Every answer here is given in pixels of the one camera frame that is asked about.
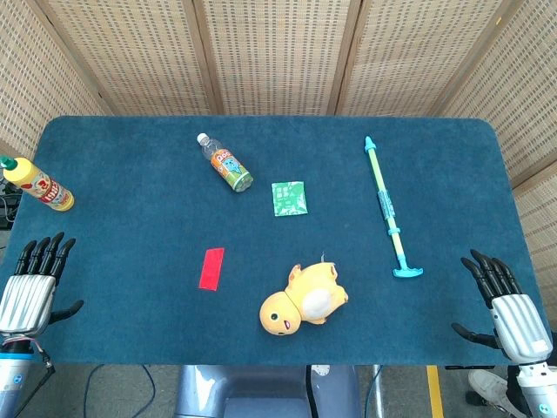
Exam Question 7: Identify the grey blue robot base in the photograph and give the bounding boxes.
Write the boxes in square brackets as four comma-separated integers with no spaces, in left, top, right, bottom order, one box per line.
[173,364,362,418]

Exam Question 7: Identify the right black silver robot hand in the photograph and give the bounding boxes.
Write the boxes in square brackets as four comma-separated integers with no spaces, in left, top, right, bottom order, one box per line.
[451,248,554,365]

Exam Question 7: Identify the clear drink bottle orange label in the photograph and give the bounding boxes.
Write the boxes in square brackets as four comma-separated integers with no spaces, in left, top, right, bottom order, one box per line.
[196,132,252,193]

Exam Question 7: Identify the white sneaker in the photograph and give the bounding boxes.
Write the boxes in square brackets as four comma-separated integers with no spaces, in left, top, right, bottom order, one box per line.
[468,369,510,407]

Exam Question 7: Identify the yellow squeeze bottle green cap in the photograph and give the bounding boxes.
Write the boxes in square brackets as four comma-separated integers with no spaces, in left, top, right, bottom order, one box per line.
[0,155,75,212]

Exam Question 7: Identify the woven bamboo folding screen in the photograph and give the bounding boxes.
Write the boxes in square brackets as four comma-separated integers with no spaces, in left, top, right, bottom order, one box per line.
[0,0,557,271]

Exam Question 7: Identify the black cable bundle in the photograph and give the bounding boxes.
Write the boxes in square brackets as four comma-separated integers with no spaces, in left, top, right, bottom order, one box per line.
[0,180,22,234]

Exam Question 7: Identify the red card piece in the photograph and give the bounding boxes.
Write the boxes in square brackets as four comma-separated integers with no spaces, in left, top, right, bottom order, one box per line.
[198,246,225,290]

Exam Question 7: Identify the yellow plush duck toy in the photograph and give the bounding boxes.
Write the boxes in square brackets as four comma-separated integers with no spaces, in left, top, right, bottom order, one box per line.
[259,260,349,337]

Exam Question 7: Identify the green square sachet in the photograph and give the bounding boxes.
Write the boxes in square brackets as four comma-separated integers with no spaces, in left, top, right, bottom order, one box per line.
[271,179,310,217]

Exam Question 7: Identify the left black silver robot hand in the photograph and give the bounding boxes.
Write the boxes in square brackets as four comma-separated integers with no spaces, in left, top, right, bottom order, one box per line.
[0,232,84,339]

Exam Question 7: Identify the blue floor cable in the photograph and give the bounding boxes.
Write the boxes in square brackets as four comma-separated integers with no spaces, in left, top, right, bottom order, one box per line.
[84,364,157,418]
[364,364,385,418]

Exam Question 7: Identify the green blue water pump toy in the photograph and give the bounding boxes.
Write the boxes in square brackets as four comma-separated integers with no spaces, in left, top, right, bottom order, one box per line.
[363,135,424,280]

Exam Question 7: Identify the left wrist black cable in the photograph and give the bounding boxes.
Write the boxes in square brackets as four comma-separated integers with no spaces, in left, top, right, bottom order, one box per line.
[8,335,57,415]

